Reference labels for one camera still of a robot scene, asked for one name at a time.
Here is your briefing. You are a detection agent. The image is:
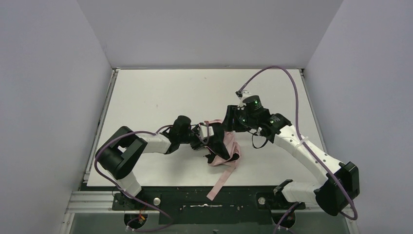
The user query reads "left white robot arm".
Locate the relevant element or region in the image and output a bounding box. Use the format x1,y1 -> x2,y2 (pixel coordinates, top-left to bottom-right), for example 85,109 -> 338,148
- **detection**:
95,116 -> 241,198

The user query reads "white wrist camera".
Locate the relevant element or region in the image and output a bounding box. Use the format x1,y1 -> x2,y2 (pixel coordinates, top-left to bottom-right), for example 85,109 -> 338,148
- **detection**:
235,90 -> 253,107
198,124 -> 214,141

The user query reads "purple cable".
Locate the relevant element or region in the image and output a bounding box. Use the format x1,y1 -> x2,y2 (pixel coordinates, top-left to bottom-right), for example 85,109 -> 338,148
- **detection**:
94,121 -> 210,233
237,66 -> 358,234

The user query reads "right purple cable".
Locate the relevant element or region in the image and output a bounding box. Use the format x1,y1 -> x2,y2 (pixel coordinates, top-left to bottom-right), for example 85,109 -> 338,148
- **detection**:
237,66 -> 358,234

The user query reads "pink and black folding umbrella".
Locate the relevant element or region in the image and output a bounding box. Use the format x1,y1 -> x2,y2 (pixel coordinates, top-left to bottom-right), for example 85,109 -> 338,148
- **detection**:
205,119 -> 242,201

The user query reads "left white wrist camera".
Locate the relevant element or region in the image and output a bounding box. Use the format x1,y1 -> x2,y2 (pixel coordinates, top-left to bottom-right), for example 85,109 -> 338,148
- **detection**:
198,124 -> 214,141

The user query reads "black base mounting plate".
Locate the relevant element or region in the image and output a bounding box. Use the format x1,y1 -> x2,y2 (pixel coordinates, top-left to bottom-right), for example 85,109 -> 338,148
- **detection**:
112,186 -> 292,225

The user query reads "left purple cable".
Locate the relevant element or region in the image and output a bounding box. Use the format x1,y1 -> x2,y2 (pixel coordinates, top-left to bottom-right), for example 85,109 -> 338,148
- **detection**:
94,121 -> 210,233

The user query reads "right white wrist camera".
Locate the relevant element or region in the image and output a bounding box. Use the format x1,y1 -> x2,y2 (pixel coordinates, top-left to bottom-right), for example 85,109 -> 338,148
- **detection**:
235,90 -> 253,107

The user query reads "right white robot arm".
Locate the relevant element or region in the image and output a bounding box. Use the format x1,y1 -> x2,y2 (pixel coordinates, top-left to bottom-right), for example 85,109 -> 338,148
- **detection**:
223,95 -> 360,216

